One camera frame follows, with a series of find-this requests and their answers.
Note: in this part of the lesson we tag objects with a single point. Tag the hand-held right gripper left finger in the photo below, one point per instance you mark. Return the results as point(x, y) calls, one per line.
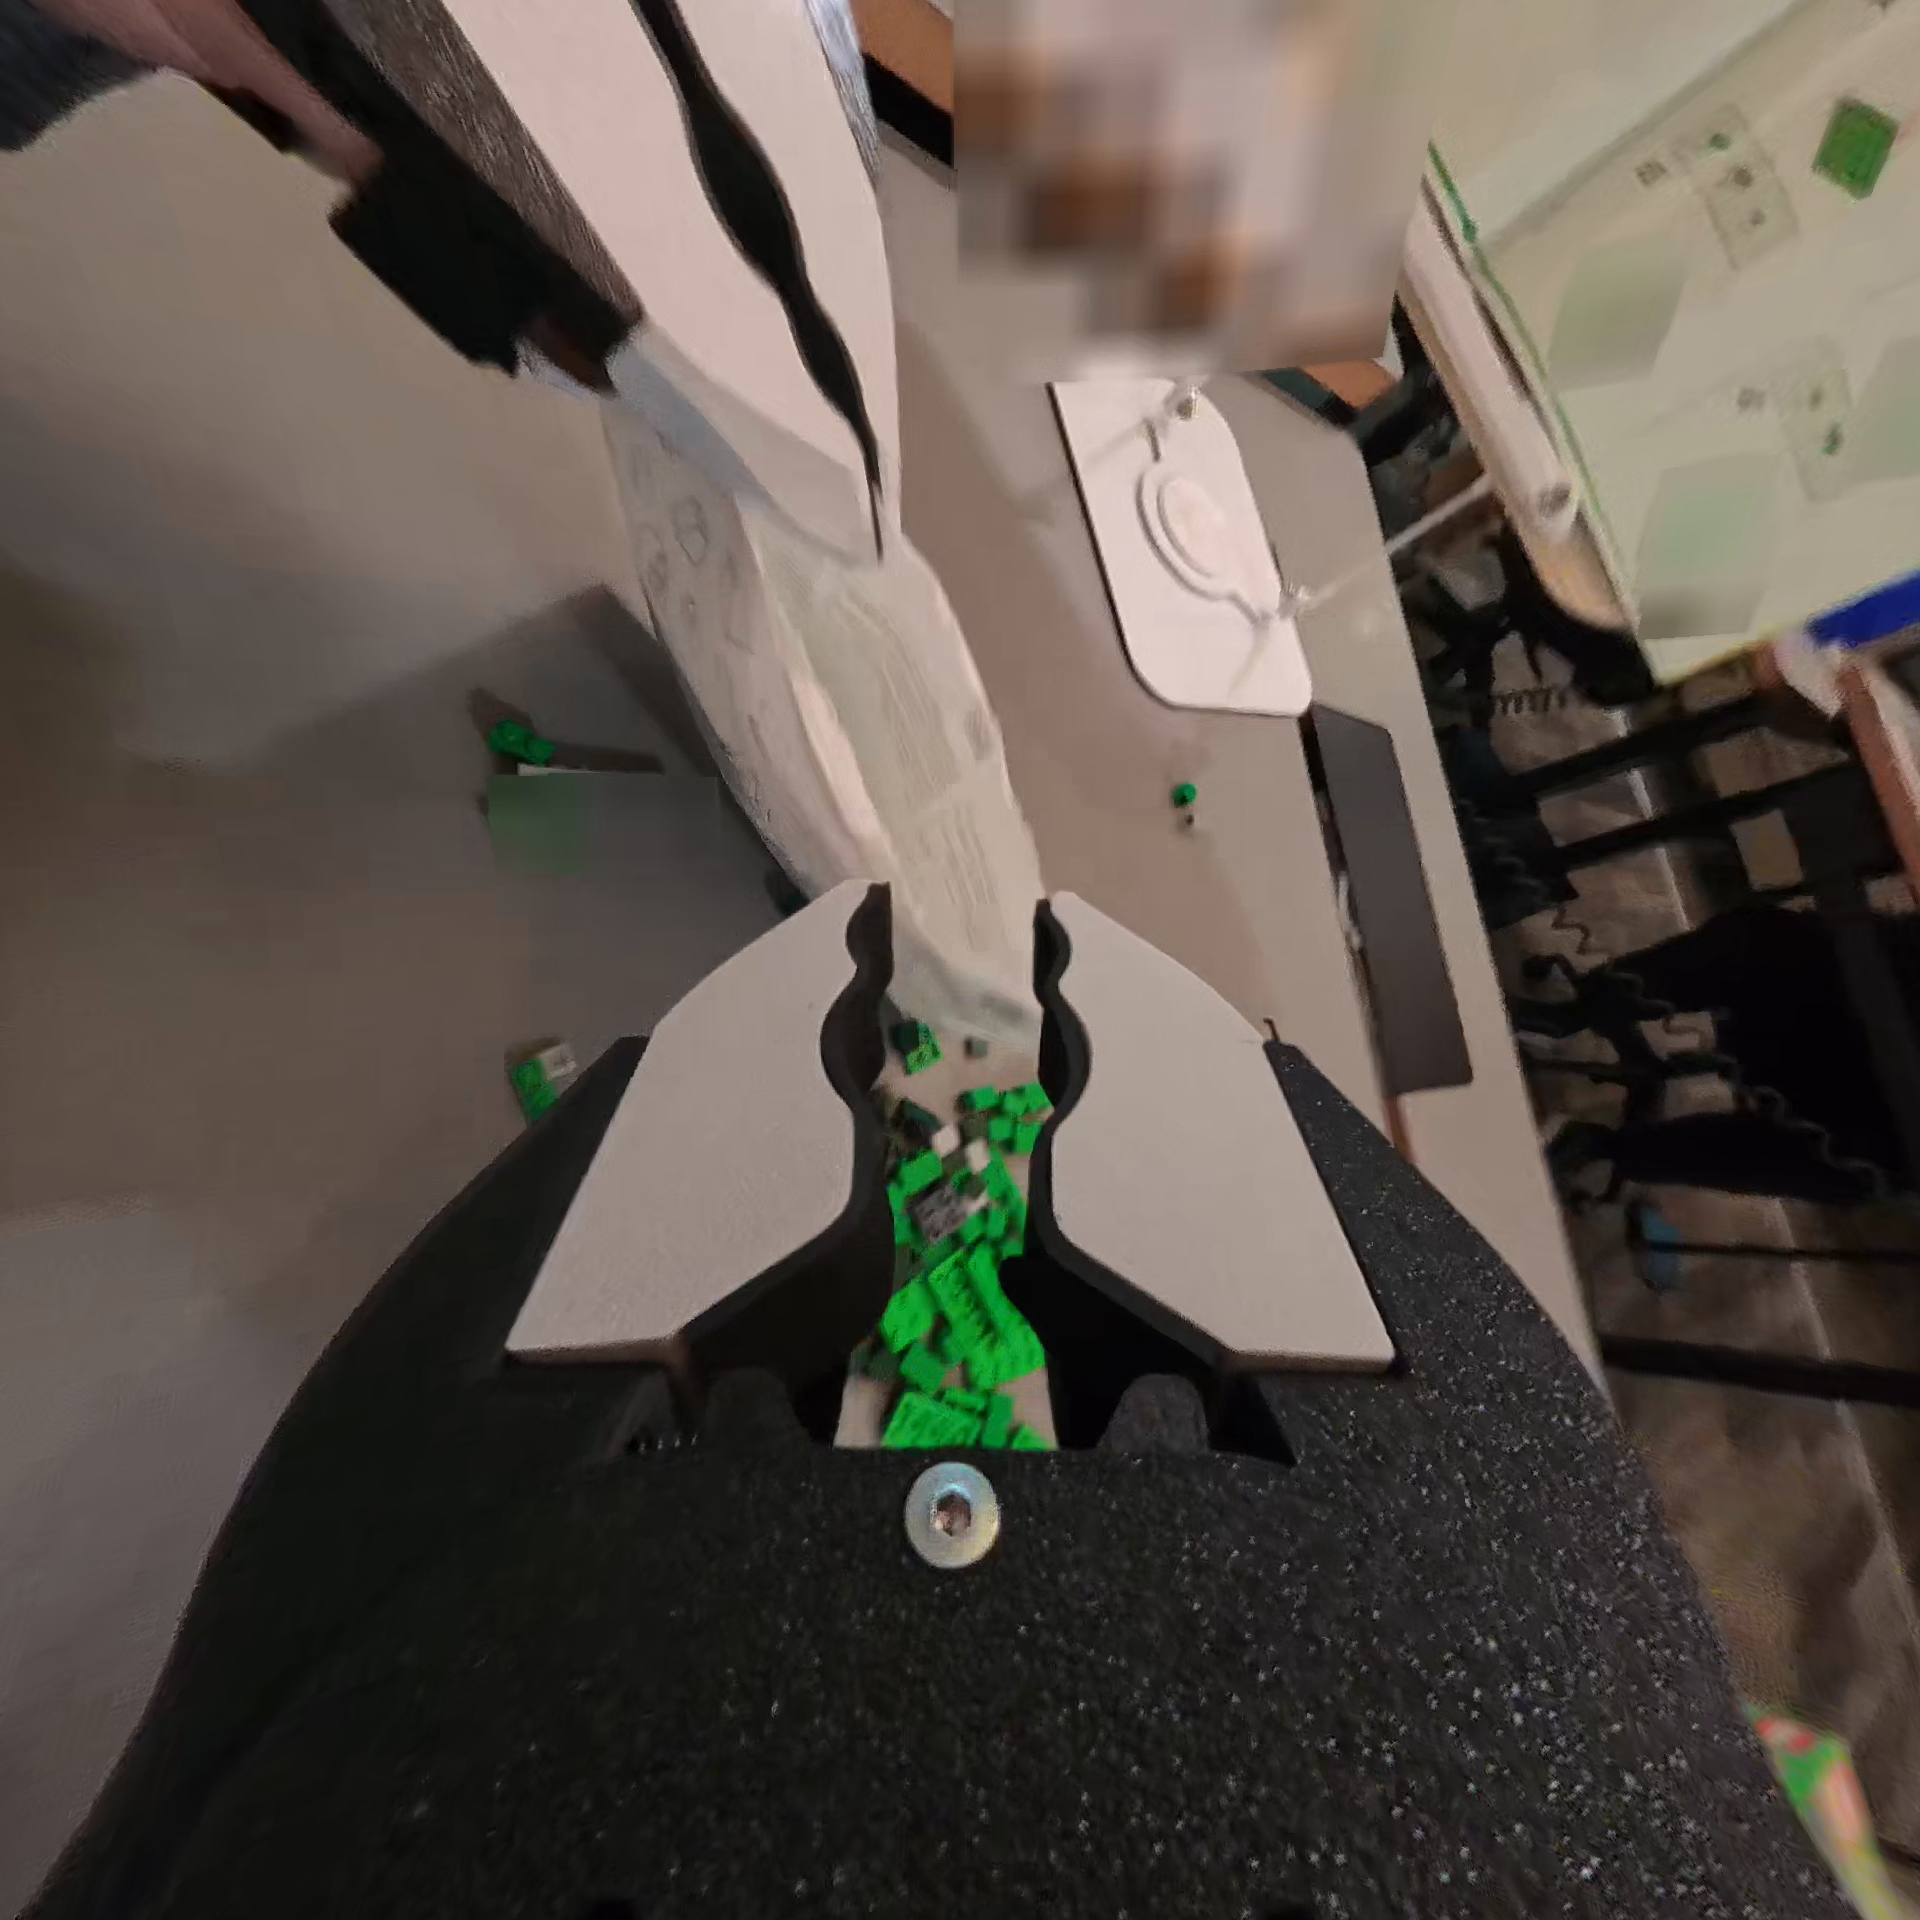
point(705, 1201)

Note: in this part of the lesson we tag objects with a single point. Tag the instruction booklet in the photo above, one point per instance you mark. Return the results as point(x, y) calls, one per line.
point(1588, 195)

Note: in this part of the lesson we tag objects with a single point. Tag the pile of green toy bricks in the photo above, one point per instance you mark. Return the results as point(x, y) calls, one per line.
point(961, 1306)

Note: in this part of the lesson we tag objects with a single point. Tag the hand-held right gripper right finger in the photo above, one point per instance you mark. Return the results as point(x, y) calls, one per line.
point(1201, 1201)

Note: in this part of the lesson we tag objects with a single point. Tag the small green toy brick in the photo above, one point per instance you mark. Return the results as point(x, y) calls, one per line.
point(1184, 792)

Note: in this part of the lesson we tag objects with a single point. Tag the blue container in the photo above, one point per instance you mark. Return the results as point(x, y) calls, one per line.
point(1867, 608)

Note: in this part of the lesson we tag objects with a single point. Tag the white printed paper bag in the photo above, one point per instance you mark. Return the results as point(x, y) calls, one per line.
point(839, 721)

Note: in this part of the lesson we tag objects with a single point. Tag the black office chair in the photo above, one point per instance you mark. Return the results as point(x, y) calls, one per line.
point(1724, 973)

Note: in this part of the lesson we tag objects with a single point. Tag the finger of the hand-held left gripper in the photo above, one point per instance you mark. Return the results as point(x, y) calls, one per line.
point(818, 149)
point(599, 149)

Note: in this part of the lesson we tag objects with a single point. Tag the grey desk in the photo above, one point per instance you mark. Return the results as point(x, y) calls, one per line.
point(225, 900)

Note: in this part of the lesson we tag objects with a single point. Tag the person's left hand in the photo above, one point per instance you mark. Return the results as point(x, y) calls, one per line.
point(225, 60)

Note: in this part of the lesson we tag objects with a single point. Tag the white book stand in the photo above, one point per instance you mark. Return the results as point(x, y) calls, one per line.
point(1184, 629)

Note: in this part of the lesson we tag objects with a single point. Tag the green cardboard toy box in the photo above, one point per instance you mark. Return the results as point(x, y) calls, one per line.
point(1823, 1815)

